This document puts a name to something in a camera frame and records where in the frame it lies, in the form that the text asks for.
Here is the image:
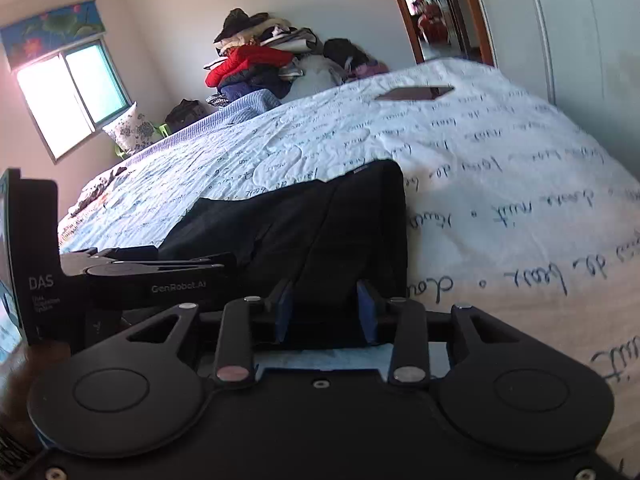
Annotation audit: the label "aluminium framed window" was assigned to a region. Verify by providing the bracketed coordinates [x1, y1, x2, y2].
[16, 39, 134, 164]

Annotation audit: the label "brown wooden door frame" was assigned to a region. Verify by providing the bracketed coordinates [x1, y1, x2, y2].
[382, 0, 497, 68]

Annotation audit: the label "grey-white cloth bundle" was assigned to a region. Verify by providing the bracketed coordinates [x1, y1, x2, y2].
[285, 55, 347, 103]

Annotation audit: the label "beige and white clothes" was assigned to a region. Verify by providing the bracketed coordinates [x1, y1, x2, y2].
[215, 17, 323, 58]

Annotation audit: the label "black smartphone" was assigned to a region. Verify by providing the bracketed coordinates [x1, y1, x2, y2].
[375, 85, 455, 102]

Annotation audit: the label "floral roller blind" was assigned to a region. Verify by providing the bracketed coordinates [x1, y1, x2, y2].
[0, 0, 107, 72]

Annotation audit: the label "navy puffer jacket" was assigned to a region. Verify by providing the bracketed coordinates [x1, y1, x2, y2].
[217, 71, 293, 103]

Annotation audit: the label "black pants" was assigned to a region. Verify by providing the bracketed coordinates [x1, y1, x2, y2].
[157, 159, 408, 351]

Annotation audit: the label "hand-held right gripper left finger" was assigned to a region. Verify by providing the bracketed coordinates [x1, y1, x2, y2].
[125, 280, 296, 392]

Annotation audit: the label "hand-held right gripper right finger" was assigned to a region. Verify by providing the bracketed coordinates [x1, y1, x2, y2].
[356, 280, 507, 387]

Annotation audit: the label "black jacket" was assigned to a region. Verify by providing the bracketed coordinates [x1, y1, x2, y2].
[214, 8, 271, 43]

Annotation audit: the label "purple cloth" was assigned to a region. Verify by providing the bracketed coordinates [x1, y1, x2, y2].
[350, 60, 390, 80]

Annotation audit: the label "white script-printed bedspread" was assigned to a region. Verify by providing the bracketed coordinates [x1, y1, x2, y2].
[57, 57, 640, 480]

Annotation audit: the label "black duffel bag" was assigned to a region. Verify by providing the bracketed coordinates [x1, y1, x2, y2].
[165, 98, 209, 132]

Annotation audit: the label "floral pillow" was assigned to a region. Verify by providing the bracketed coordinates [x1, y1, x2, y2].
[102, 101, 162, 154]

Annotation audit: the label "black backpack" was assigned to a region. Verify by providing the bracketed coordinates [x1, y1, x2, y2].
[322, 38, 371, 81]

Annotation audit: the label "blue knitted blanket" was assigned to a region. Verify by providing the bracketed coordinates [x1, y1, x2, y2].
[117, 89, 283, 171]

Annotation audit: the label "red puffer jacket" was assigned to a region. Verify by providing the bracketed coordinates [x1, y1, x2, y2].
[205, 45, 296, 88]

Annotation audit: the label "frosted glass wardrobe door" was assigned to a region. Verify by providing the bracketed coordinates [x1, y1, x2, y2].
[470, 0, 640, 186]

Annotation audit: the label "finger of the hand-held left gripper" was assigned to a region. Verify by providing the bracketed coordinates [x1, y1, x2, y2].
[59, 246, 238, 276]

